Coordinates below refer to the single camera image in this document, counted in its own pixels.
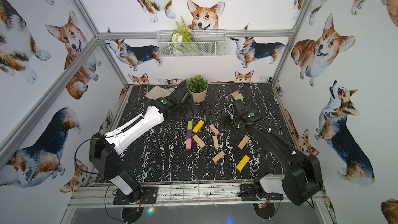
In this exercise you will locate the purple block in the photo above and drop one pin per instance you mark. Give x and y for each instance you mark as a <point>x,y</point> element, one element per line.
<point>189,134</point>

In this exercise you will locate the white and green work glove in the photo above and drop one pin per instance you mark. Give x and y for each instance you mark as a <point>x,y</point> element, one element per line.
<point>159,92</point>

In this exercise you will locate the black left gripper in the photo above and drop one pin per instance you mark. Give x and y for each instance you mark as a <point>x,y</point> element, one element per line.
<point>182,100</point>

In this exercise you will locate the wooden block upper middle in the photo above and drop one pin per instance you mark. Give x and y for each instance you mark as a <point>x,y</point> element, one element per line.
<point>214,129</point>

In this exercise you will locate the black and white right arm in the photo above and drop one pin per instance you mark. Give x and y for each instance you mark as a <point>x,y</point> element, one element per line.
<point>301,178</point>

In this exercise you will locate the pink plant pot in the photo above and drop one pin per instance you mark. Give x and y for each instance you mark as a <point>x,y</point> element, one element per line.
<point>199,97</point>

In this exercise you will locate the large yellow block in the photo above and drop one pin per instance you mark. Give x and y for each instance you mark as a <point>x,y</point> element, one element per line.
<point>243,163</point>

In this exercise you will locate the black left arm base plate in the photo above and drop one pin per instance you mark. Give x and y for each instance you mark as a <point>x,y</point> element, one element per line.
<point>144,195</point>

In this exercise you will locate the wooden block far right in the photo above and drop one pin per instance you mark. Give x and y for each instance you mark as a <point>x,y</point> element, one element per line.
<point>243,142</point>

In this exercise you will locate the fern and white flower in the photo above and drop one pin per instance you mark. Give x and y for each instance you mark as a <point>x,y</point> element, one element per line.
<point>181,35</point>

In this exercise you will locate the wooden block centre small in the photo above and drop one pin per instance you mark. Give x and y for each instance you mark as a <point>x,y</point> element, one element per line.
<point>215,141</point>

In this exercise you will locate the pink block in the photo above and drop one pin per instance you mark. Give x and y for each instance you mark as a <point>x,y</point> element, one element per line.
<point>188,144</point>

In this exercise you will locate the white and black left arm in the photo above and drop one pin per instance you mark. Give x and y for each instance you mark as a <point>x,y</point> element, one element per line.
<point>105,150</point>

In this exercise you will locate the small yellow block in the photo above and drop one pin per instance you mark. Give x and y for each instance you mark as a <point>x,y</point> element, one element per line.
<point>198,127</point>

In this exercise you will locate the aluminium front rail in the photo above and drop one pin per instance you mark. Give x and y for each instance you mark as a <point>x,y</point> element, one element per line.
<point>169,194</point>

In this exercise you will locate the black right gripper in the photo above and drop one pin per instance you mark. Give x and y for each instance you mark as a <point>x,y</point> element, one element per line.
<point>230,117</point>

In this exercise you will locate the green artificial potted plant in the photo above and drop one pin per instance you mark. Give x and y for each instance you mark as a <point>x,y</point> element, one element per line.
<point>197,84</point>

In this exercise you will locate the wooden block numbered twelve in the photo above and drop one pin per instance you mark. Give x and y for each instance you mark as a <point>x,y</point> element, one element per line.
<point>218,156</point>

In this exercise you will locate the white wire wall basket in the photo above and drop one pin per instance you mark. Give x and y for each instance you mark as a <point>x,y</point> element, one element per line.
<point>205,44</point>

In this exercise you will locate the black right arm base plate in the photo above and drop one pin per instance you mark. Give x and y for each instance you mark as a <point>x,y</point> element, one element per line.
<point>254,192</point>

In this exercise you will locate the lime green block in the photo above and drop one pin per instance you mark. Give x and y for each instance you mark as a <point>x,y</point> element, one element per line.
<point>190,125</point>

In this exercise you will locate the long wooden block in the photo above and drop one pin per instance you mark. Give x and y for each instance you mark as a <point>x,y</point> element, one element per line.
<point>199,141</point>

